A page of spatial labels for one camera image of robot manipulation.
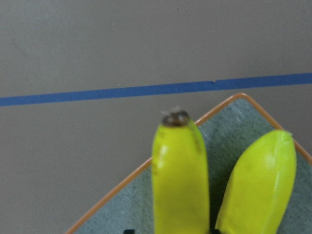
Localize yellow banana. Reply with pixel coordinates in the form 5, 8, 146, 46
151, 108, 210, 234
215, 130, 297, 234

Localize grey square plate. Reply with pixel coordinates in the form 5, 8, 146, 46
68, 93, 312, 234

